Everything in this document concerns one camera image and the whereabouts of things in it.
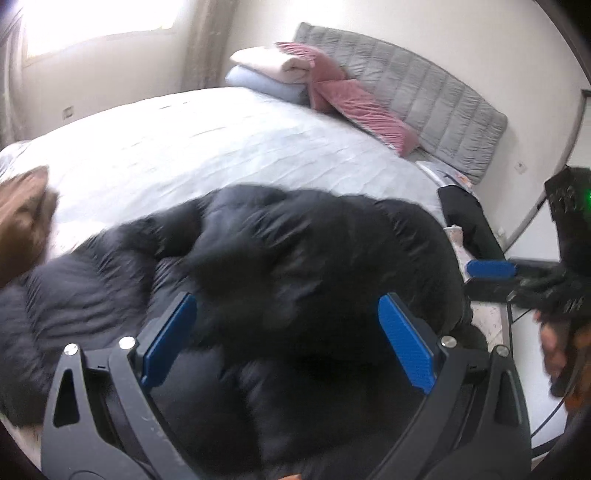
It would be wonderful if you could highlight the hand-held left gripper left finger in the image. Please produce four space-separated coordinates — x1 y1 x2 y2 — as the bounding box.
41 292 199 480

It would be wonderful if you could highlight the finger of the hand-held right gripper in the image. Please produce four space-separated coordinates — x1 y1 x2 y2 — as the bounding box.
464 278 519 301
466 259 557 278

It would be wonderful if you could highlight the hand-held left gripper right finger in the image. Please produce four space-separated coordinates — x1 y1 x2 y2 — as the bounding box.
378 292 532 480

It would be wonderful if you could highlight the black puffer jacket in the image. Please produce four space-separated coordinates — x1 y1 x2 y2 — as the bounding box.
0 184 488 480

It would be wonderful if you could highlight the person's right hand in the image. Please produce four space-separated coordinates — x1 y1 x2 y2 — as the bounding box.
534 316 591 396

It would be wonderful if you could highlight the floral bed sheet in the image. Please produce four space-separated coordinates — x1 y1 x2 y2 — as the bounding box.
443 224 511 352

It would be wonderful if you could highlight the small black garment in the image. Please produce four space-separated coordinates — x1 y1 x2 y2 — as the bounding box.
437 185 505 261

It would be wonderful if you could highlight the clear plastic packet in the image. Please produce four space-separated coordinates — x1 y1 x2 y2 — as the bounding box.
416 159 474 188

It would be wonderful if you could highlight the brown garment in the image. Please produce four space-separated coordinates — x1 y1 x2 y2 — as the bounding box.
0 165 60 289

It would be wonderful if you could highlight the long pink velvet pillow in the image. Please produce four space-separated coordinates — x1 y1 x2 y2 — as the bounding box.
314 78 421 155

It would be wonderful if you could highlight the grey padded headboard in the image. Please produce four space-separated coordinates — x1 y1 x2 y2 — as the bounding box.
294 21 509 185

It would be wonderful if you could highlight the bed with white cover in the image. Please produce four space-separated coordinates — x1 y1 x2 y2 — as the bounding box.
0 85 513 480

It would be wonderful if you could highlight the square pink velvet pillow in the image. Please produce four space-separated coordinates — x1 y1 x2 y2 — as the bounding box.
274 41 348 112

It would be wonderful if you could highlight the folded light blue blanket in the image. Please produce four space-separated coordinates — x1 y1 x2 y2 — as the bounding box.
225 65 310 104

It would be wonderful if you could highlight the folded white blanket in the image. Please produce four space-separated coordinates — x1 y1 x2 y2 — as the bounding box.
230 46 319 86

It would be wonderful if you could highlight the sheer grey curtain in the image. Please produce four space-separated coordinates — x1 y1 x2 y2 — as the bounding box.
0 9 25 144
185 0 232 90

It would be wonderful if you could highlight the bright window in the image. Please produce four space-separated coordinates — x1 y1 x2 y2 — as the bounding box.
21 0 178 65

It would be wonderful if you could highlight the black cable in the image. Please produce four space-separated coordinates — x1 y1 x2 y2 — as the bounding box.
530 396 570 441

